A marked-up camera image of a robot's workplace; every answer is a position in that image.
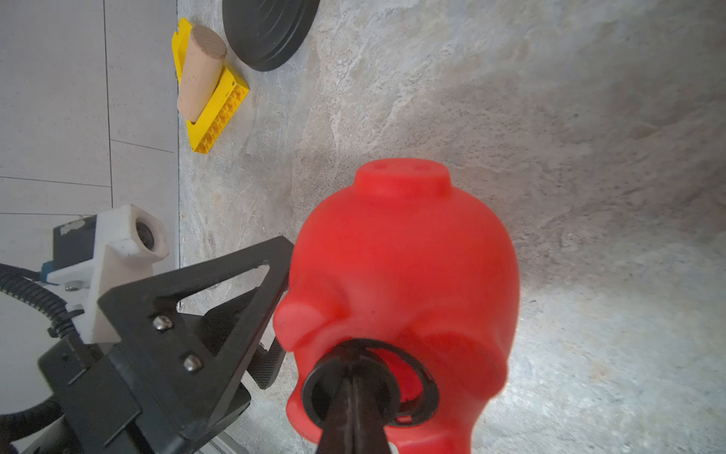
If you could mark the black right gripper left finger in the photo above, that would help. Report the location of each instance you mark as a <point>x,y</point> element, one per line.
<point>337,436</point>

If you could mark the red piggy bank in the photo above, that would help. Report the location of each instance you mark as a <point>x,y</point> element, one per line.
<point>426,276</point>

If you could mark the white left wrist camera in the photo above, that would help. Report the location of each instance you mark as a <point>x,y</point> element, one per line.
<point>95,254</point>

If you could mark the toy microphone on stand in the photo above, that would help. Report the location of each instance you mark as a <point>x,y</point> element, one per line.
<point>265,34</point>

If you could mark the black plug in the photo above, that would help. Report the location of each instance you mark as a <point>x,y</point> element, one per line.
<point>350,363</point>

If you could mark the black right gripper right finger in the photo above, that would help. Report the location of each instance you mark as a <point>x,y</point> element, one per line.
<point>369,436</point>

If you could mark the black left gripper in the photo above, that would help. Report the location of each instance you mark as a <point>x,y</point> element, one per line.
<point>173,382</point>

